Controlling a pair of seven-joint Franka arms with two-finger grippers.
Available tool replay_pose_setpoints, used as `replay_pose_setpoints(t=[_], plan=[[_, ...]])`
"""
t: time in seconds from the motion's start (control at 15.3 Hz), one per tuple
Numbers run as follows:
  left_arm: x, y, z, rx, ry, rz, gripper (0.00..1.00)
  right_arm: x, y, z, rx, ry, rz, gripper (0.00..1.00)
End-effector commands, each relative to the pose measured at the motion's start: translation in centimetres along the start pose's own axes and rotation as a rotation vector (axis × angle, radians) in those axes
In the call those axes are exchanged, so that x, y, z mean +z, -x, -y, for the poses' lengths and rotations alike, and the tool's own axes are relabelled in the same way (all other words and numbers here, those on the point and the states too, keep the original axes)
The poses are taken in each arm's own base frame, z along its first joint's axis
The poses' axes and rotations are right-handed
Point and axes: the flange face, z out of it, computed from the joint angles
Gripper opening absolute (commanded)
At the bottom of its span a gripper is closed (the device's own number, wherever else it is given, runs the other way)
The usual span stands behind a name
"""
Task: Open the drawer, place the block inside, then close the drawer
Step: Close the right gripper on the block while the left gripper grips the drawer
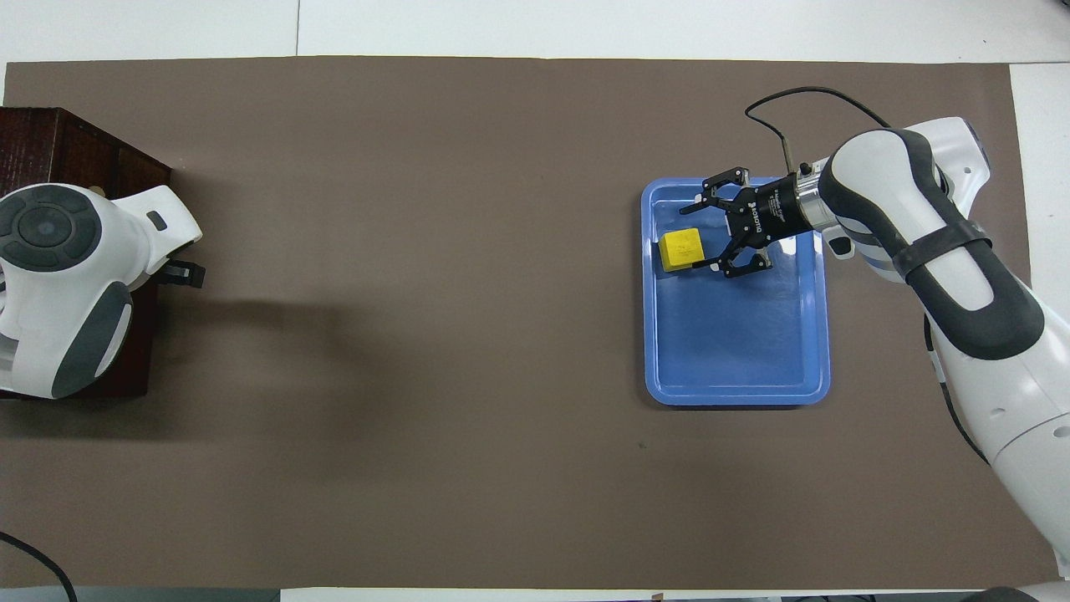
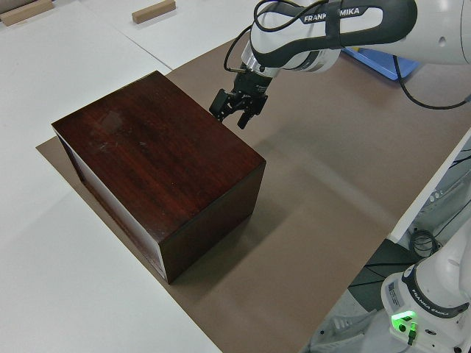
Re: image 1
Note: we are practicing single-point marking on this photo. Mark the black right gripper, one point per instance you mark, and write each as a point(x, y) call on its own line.
point(773, 213)

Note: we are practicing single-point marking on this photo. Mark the yellow block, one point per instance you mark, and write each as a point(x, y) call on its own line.
point(679, 249)

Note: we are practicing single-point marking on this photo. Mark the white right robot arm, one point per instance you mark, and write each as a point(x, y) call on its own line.
point(961, 276)

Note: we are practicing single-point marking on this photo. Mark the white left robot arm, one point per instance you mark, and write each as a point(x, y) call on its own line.
point(75, 293)

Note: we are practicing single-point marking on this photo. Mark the blue plastic tray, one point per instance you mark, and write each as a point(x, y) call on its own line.
point(736, 351)

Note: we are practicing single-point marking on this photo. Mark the dark wooden cabinet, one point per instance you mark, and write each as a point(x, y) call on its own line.
point(50, 142)

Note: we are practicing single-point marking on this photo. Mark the brown table mat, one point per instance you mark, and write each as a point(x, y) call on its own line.
point(418, 334)

